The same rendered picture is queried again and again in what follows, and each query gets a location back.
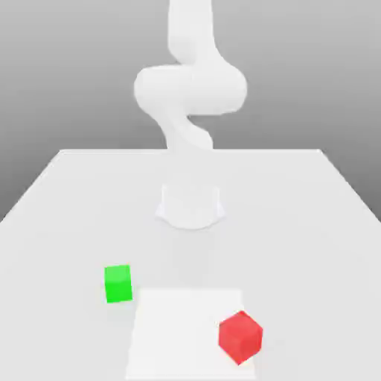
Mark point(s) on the small red cube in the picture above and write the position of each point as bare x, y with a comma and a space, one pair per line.
240, 337

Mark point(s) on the small green cube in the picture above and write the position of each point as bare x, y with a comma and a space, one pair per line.
118, 284

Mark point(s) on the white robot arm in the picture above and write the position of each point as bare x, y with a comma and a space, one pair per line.
190, 89

